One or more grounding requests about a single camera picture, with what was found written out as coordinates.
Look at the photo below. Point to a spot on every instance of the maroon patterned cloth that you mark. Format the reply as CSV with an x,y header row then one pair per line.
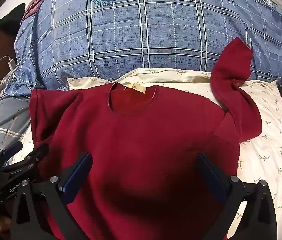
x,y
37,2

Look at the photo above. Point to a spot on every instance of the black cloth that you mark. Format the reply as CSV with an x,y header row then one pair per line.
x,y
5,22

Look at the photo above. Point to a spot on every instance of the blue plaid quilt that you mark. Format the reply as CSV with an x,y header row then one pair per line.
x,y
156,30

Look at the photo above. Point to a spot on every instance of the cream leaf print pillow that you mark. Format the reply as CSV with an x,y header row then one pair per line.
x,y
268,135

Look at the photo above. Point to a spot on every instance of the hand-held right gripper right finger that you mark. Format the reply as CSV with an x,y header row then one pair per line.
x,y
212,180

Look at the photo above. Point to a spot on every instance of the dark red shirt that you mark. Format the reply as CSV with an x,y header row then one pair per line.
x,y
143,135

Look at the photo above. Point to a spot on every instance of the white charger plug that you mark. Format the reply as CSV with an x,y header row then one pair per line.
x,y
12,64

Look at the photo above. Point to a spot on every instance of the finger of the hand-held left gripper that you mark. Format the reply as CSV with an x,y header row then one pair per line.
x,y
37,153
12,150

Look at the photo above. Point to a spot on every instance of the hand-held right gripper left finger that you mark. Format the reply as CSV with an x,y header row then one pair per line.
x,y
77,177

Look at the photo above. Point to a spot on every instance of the grey plaid star blanket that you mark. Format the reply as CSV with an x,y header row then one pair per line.
x,y
3,120

